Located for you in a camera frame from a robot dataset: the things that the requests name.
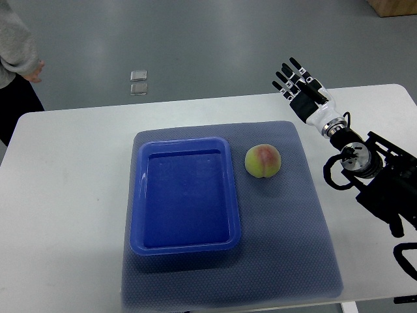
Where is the peach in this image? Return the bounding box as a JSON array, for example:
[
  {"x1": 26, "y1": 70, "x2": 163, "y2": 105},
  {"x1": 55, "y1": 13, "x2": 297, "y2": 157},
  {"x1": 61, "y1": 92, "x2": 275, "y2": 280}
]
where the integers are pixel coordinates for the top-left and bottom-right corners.
[{"x1": 244, "y1": 144, "x2": 281, "y2": 178}]

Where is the black cable loop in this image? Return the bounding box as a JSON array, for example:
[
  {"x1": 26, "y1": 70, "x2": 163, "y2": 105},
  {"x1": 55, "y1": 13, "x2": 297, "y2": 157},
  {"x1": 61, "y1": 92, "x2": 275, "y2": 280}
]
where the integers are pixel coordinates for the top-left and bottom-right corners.
[{"x1": 393, "y1": 242, "x2": 417, "y2": 282}]

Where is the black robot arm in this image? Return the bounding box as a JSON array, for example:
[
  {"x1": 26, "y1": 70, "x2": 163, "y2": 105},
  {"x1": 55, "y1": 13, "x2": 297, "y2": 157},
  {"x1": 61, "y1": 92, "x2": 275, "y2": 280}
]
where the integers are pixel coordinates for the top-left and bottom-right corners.
[{"x1": 323, "y1": 112, "x2": 416, "y2": 238}]

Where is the person in grey sweater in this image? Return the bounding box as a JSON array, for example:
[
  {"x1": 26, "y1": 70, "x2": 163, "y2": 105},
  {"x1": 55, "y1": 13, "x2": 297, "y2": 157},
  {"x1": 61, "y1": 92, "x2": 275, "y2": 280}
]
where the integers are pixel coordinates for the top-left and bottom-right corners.
[{"x1": 1, "y1": 1, "x2": 44, "y2": 145}]

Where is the wooden box corner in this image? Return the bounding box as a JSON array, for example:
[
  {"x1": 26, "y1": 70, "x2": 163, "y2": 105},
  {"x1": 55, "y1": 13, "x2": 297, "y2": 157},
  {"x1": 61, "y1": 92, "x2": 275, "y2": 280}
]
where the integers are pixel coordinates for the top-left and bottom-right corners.
[{"x1": 367, "y1": 0, "x2": 416, "y2": 18}]

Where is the blue grey mesh mat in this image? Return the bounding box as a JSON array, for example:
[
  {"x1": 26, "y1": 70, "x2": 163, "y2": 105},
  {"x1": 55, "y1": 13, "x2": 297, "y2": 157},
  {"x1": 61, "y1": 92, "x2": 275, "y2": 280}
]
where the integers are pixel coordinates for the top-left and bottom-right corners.
[{"x1": 121, "y1": 121, "x2": 343, "y2": 312}]

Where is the white table leg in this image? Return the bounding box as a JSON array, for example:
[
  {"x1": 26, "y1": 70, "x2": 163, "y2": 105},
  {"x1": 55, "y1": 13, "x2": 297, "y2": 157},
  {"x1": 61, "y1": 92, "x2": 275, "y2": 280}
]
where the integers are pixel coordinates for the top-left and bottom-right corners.
[{"x1": 340, "y1": 301, "x2": 358, "y2": 313}]

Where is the upper metal floor plate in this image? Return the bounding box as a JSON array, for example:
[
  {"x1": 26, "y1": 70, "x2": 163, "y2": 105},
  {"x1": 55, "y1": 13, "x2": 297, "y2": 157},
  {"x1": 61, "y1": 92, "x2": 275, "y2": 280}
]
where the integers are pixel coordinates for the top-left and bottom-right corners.
[{"x1": 130, "y1": 70, "x2": 147, "y2": 82}]

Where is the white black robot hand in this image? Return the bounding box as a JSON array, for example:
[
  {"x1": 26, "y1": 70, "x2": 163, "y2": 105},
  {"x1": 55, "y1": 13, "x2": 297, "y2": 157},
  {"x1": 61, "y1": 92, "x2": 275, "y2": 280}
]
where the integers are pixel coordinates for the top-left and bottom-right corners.
[{"x1": 272, "y1": 57, "x2": 342, "y2": 132}]

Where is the blue plastic tray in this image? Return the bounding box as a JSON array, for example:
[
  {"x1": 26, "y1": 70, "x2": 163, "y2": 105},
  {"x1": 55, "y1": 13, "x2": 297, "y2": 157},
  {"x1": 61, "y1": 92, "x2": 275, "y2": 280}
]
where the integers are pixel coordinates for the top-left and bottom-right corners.
[{"x1": 129, "y1": 137, "x2": 241, "y2": 256}]

